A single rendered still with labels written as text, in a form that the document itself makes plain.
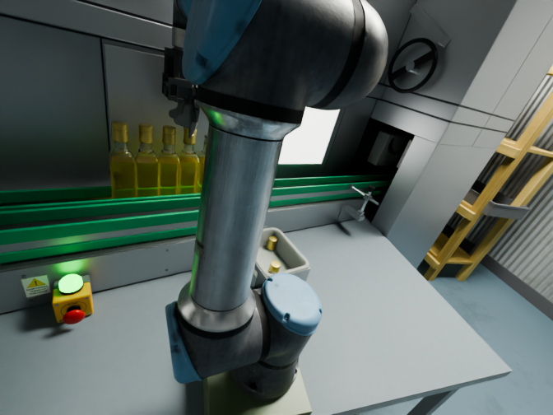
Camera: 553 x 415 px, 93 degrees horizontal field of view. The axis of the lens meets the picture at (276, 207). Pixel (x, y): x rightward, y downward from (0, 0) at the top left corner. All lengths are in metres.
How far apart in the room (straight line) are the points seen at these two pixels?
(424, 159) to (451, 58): 0.40
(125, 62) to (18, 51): 0.22
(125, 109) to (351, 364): 0.94
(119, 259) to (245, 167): 0.58
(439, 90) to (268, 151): 1.14
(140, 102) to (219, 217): 0.65
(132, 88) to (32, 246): 0.47
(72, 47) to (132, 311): 0.68
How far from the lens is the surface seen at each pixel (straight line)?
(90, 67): 0.92
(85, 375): 0.75
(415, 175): 1.36
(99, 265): 0.81
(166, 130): 0.80
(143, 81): 0.90
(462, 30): 1.39
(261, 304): 0.47
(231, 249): 0.32
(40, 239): 0.78
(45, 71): 0.92
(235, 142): 0.28
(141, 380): 0.72
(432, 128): 1.34
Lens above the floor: 1.39
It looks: 29 degrees down
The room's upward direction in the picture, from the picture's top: 15 degrees clockwise
